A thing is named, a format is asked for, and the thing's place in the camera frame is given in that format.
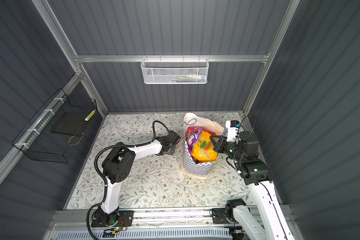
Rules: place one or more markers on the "white wire mesh basket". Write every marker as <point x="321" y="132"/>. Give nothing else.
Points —
<point x="183" y="72"/>

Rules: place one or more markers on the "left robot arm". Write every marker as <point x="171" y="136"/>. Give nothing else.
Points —
<point x="114" y="164"/>

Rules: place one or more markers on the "yellow green marker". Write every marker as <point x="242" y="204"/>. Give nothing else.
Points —
<point x="89" y="116"/>

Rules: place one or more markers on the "yellow gummy bag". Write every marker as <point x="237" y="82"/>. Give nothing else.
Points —
<point x="203" y="150"/>

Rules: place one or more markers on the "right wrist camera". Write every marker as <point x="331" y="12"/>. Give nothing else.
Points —
<point x="233" y="127"/>

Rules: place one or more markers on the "black wire basket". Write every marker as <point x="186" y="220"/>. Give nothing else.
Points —
<point x="55" y="134"/>

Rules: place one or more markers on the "red fruit gummy bag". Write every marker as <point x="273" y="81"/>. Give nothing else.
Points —
<point x="196" y="129"/>

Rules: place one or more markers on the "dark purple candy bar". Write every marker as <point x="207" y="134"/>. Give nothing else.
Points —
<point x="192" y="136"/>

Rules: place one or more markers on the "white blue checkered paper bag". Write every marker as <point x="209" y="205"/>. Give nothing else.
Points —
<point x="189" y="165"/>

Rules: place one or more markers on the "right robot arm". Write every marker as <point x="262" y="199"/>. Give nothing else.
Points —
<point x="243" y="150"/>

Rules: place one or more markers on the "white vented cover strip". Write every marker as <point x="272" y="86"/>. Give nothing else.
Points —
<point x="201" y="233"/>

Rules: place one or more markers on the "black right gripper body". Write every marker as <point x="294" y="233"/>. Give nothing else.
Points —
<point x="229" y="148"/>

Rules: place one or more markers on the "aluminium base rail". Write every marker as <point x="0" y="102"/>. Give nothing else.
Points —
<point x="165" y="217"/>

